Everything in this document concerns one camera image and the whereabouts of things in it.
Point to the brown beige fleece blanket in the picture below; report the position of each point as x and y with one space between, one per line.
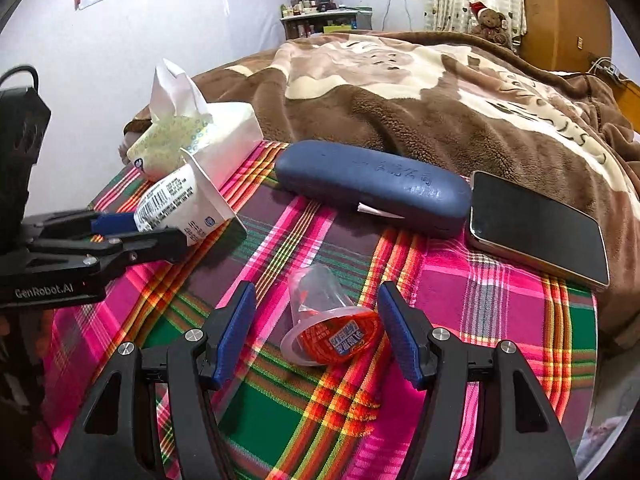
425 110

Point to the wooden bed headboard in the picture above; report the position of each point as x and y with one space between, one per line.
631 105

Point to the wooden wardrobe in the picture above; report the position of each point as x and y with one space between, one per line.
565 10

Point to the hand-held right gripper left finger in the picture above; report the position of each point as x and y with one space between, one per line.
235 332

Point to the clear jelly cup orange lid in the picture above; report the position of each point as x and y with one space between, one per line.
335 335

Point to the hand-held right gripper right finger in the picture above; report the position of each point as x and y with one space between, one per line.
400 332

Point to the white power strip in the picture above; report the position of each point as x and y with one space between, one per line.
607 67

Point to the white barcode yogurt cup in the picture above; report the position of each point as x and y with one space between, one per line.
170 200

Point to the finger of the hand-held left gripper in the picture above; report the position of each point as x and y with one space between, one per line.
150 247
112 222

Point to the plaid pink green cloth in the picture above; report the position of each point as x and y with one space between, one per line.
300 410

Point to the blue glasses case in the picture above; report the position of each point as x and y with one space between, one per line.
370 185

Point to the soft tissue pack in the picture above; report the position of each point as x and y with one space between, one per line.
220 130

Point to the black smartphone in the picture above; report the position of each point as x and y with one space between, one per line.
540 230

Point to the brown teddy bear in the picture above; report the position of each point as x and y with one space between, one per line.
490 22

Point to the cluttered white shelf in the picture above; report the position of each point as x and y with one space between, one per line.
325 22

